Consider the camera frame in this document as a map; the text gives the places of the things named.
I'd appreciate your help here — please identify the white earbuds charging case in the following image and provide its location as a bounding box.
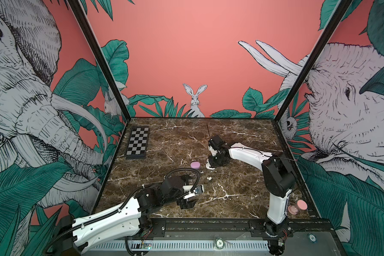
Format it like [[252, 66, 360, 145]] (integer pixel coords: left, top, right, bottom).
[[205, 163, 214, 170]]

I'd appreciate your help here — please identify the purple earbuds charging case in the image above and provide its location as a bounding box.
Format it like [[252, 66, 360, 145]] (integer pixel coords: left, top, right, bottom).
[[191, 161, 201, 170]]

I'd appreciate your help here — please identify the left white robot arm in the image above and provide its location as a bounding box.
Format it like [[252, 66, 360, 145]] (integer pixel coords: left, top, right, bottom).
[[42, 175, 205, 256]]

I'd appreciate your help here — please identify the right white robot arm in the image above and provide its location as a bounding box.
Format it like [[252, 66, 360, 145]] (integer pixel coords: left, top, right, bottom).
[[207, 135, 297, 237]]

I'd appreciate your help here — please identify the pink open round case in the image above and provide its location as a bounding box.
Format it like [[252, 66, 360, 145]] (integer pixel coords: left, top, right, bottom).
[[288, 199, 308, 215]]

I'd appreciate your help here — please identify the black white checkerboard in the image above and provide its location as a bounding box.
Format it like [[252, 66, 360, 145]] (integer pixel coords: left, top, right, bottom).
[[125, 126, 150, 160]]

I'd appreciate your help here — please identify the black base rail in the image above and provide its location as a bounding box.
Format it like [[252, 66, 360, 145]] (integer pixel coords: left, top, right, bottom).
[[79, 217, 337, 241]]

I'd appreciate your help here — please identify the white slotted cable duct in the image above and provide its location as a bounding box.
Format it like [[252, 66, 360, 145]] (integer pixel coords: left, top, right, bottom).
[[86, 239, 269, 252]]

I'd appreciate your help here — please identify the black corrugated cable conduit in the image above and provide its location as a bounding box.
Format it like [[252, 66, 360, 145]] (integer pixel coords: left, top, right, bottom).
[[43, 191, 138, 256]]

